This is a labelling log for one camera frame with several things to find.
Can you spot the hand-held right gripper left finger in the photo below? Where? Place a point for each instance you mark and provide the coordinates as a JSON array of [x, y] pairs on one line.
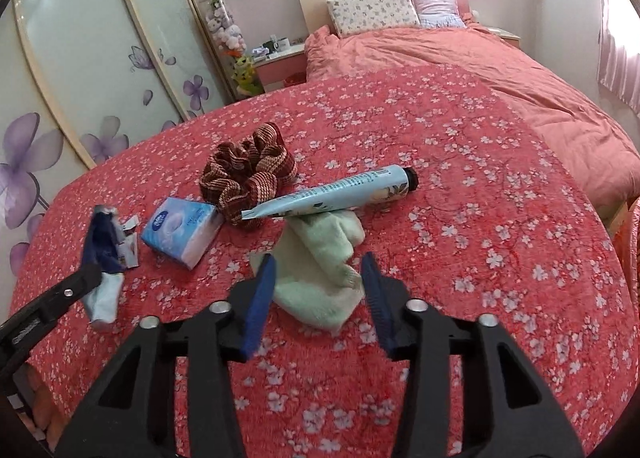
[[260, 308]]

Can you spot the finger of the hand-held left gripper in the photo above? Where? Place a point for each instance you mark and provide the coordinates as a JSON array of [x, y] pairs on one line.
[[102, 248]]

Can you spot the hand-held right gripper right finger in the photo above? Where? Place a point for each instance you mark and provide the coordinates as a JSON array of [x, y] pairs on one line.
[[380, 313]]

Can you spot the silver snack wrapper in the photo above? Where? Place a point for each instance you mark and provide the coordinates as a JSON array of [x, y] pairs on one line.
[[129, 243]]

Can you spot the light blue sock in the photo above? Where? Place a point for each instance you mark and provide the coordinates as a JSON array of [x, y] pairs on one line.
[[105, 298]]

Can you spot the pale green towel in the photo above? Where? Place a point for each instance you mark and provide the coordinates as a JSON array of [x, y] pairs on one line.
[[315, 278]]

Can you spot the blue tissue pack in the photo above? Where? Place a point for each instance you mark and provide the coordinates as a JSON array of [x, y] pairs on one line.
[[180, 233]]

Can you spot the light blue cream tube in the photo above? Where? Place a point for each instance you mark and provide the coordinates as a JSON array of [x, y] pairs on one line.
[[340, 190]]

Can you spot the brown checked scrunchie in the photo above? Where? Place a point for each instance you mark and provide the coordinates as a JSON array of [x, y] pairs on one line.
[[245, 167]]

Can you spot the red floral tablecloth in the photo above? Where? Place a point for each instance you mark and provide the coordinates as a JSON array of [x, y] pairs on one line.
[[475, 238]]

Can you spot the white wardrobe with purple flowers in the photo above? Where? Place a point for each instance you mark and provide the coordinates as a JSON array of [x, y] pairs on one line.
[[75, 62]]

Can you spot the green plush toy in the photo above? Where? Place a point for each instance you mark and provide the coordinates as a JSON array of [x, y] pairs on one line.
[[246, 72]]

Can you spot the pink and white nightstand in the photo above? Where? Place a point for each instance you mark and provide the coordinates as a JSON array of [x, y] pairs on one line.
[[280, 67], [502, 35]]

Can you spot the column of plush toys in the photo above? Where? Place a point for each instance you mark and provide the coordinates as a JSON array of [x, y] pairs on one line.
[[222, 22]]

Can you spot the dark green mug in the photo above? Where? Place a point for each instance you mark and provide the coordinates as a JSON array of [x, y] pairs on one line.
[[270, 46]]

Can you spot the pink duvet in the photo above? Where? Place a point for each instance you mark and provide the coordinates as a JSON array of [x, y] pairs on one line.
[[500, 77]]

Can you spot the white mug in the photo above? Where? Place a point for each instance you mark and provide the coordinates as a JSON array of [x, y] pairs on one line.
[[283, 43]]

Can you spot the white floral pillow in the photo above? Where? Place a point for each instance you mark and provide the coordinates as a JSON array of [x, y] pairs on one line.
[[372, 10]]

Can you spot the pink striped pillow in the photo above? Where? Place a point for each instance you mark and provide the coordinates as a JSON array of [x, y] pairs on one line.
[[437, 5]]

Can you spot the pink curtain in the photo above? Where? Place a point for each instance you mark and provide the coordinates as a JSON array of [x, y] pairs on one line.
[[620, 47]]

